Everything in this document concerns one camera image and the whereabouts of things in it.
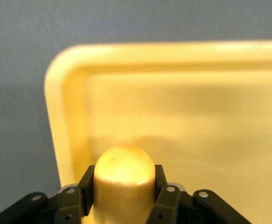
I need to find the yellow plastic tray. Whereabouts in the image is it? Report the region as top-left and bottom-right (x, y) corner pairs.
(44, 39), (272, 224)

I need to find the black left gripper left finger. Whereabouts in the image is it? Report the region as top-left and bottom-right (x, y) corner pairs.
(0, 164), (96, 224)

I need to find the yellow potato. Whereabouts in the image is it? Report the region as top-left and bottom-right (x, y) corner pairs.
(91, 144), (156, 224)

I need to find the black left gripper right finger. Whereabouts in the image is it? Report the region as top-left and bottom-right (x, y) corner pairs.
(146, 164), (252, 224)

